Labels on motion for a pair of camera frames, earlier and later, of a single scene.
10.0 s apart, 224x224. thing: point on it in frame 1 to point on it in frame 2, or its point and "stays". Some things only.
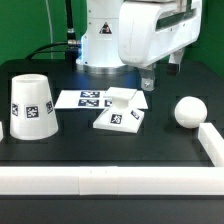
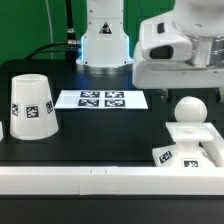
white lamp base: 120,117 to 186,151
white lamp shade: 32,111 stays
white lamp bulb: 190,112 stays
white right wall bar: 212,142 stays
